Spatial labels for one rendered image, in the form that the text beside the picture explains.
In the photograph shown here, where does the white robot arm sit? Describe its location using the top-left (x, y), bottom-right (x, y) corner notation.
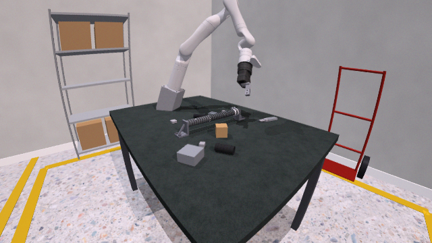
top-left (168, 0), bottom-right (255, 90)

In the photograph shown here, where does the small tan box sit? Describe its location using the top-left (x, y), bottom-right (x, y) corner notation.
top-left (215, 124), bottom-right (227, 138)

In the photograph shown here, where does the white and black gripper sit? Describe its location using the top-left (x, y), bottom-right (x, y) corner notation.
top-left (237, 55), bottom-right (261, 96)

